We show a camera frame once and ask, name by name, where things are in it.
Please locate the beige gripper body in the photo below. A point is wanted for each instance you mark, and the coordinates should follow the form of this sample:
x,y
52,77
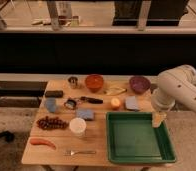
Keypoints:
x,y
157,119

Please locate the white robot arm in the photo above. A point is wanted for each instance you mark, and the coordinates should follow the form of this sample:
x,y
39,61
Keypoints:
x,y
173,85

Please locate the green plastic tray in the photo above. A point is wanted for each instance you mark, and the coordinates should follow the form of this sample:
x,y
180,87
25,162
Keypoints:
x,y
131,139

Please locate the purple bowl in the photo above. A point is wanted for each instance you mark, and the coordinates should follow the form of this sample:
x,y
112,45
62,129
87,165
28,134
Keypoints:
x,y
139,84

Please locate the yellow banana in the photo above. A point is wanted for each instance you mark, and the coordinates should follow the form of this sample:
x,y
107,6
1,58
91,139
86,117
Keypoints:
x,y
115,91

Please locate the blue sponge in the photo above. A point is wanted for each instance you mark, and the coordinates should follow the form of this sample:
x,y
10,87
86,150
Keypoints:
x,y
85,114

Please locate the orange bowl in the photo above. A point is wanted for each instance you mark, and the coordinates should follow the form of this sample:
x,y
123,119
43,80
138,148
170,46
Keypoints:
x,y
94,82

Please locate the white cup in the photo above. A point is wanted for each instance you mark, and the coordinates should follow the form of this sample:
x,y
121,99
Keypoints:
x,y
78,126

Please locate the wooden table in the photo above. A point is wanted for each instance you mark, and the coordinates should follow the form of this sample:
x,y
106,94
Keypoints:
x,y
94,138

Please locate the small round tin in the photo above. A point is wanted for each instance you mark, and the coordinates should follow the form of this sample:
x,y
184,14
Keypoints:
x,y
70,104

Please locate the silver fork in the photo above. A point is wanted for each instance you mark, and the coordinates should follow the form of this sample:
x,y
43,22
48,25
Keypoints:
x,y
71,152

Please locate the black rectangular block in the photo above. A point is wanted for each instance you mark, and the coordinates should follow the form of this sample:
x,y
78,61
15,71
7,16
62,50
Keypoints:
x,y
55,93

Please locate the bunch of red grapes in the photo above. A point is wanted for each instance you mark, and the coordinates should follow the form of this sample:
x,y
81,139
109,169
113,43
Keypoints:
x,y
51,123

